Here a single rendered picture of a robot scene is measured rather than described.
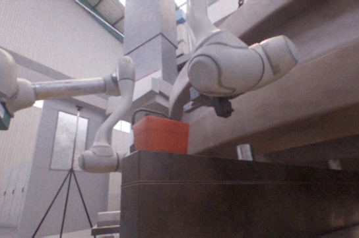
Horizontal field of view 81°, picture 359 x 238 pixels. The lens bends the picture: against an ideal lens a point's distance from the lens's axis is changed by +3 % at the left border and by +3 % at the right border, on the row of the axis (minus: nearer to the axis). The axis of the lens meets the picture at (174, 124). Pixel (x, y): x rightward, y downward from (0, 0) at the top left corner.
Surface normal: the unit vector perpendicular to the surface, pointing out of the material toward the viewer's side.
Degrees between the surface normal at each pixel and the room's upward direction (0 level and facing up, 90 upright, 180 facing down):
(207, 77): 118
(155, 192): 90
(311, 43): 90
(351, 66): 90
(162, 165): 90
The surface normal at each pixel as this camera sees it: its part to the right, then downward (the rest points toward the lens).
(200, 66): -0.65, 0.36
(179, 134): 0.58, -0.19
